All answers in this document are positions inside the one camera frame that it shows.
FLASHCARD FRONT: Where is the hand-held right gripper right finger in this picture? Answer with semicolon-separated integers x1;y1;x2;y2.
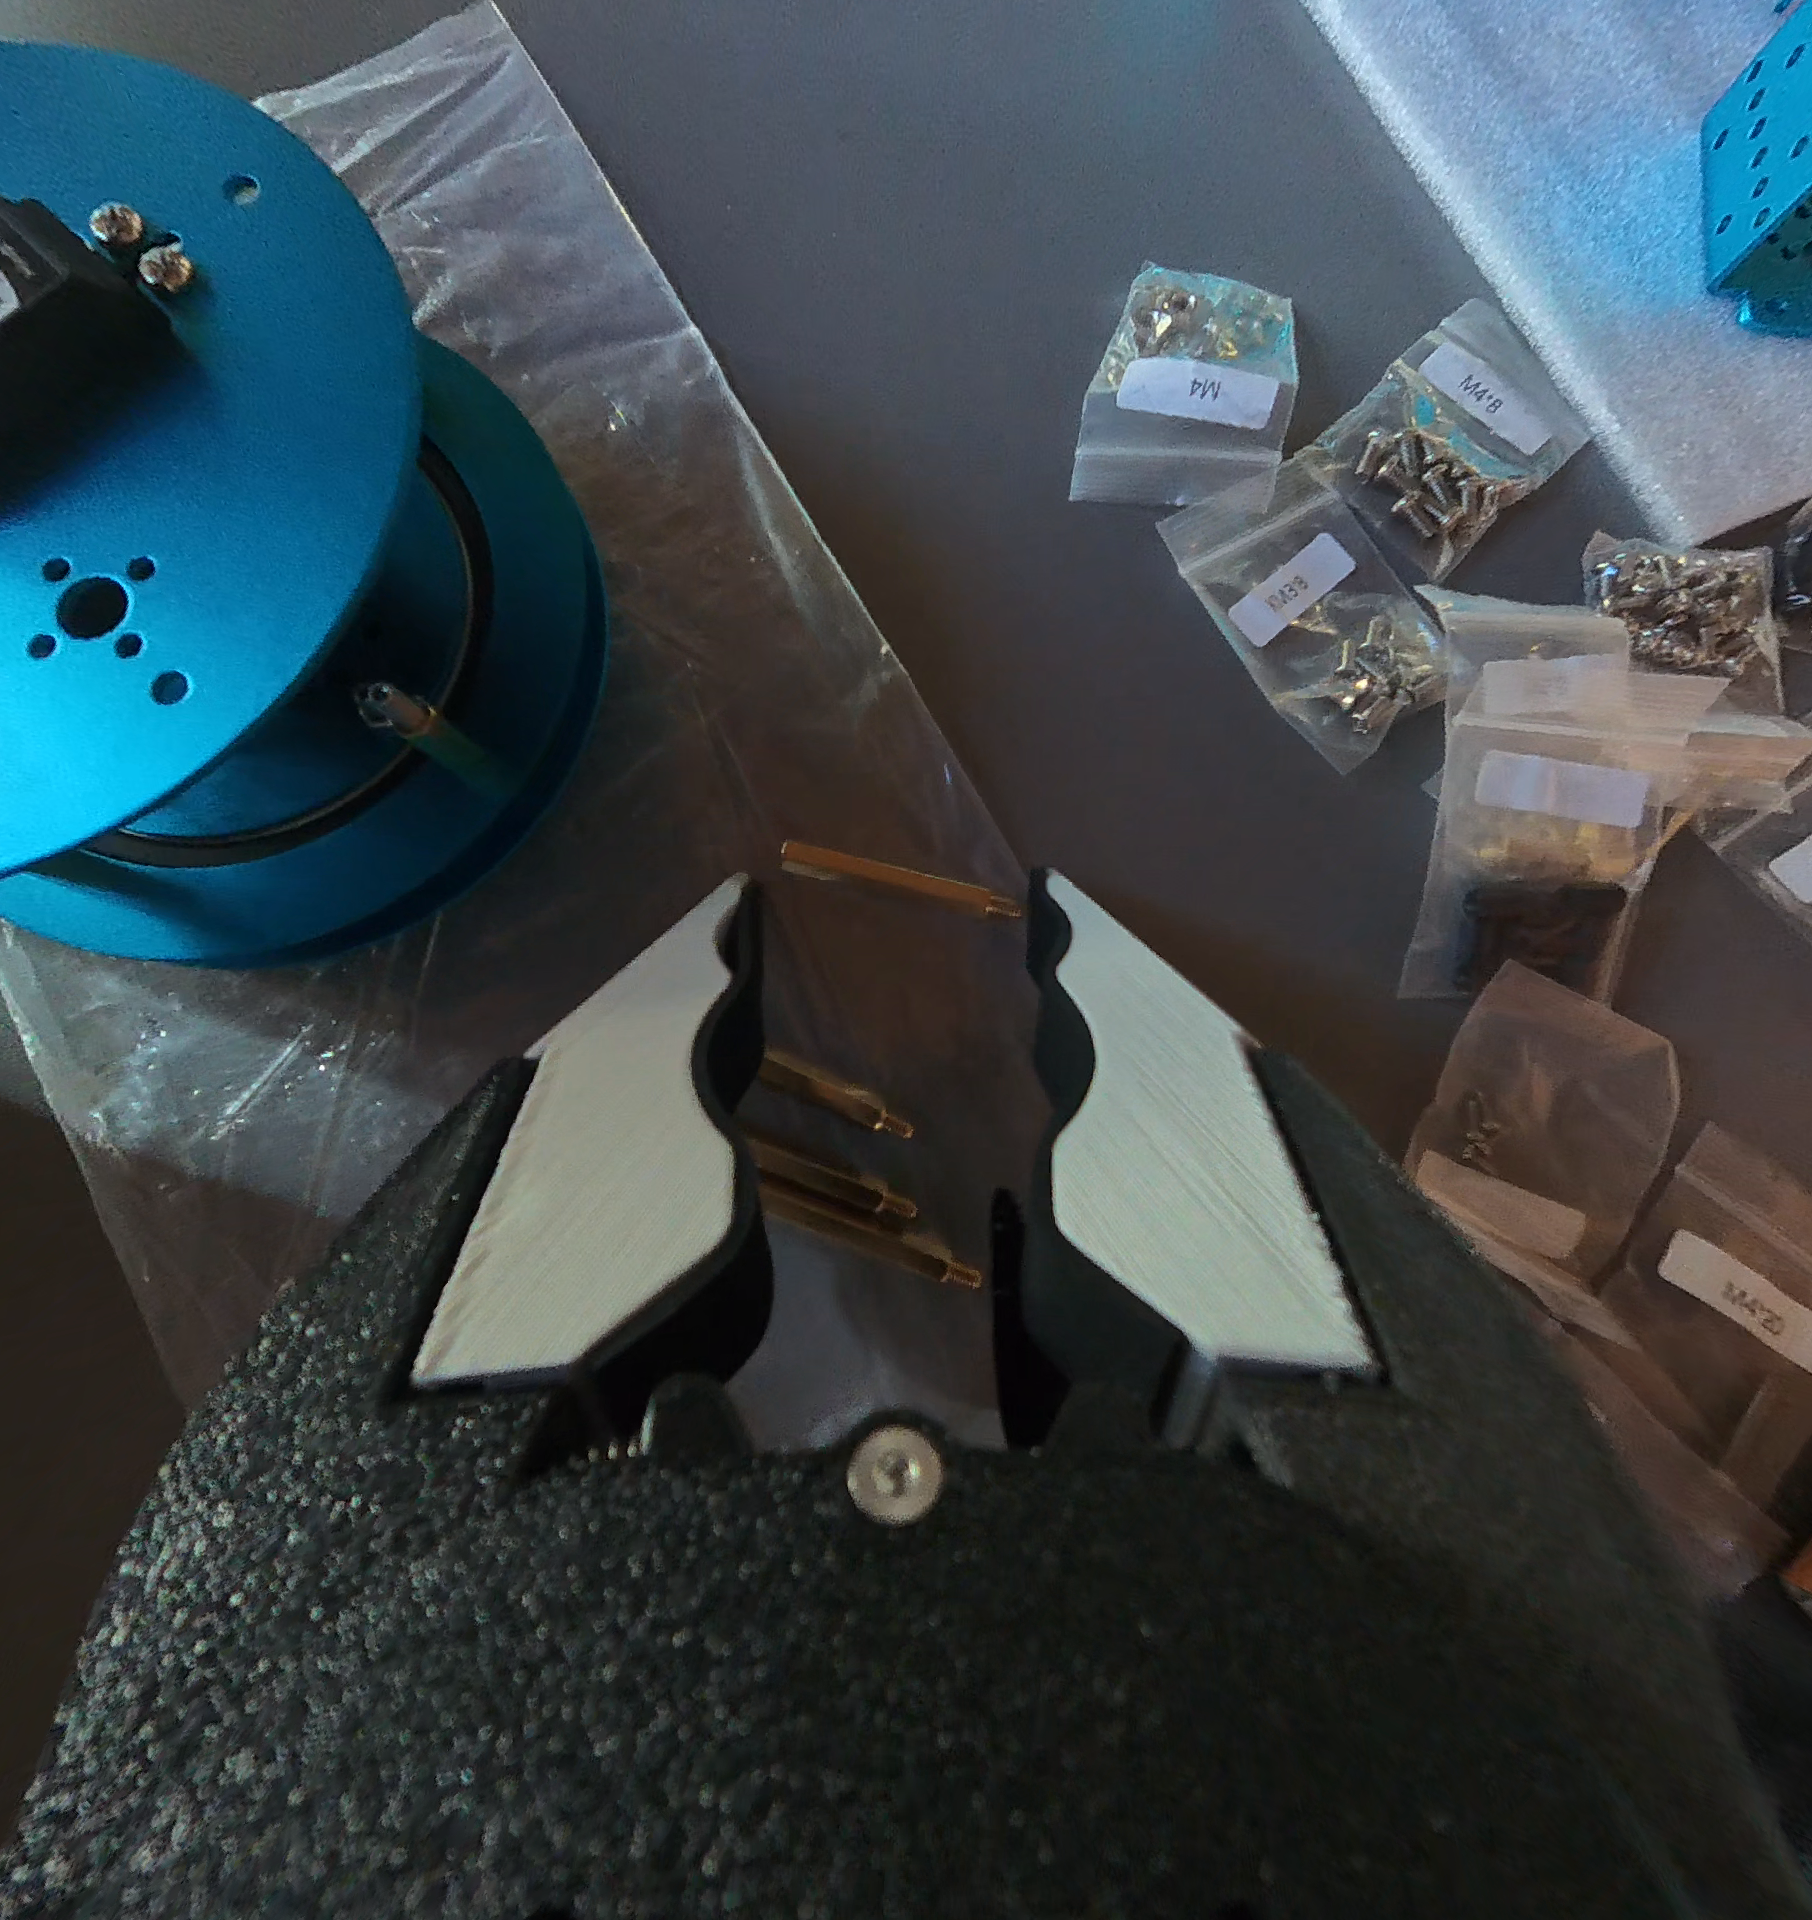
1019;866;1376;1381

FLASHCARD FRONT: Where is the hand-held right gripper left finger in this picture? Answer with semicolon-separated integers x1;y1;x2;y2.
407;875;776;1390

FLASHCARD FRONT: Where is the blue round metal base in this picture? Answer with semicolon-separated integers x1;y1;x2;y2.
0;335;614;969

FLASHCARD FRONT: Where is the large clear plastic bag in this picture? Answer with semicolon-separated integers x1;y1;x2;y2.
0;0;1061;1449

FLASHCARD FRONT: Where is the teal disc with servo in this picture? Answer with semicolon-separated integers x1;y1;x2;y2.
0;41;430;897

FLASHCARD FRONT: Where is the grey desk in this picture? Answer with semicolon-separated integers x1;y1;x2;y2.
0;0;1812;1920

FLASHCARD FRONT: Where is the pile of small screw bags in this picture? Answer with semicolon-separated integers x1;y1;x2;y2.
1068;260;1812;1581

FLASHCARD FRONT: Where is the flat white foam sheet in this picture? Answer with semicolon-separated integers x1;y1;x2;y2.
1300;0;1812;549

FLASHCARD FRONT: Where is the blue multi-hole U bracket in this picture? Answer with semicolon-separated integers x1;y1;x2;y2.
1697;0;1812;342

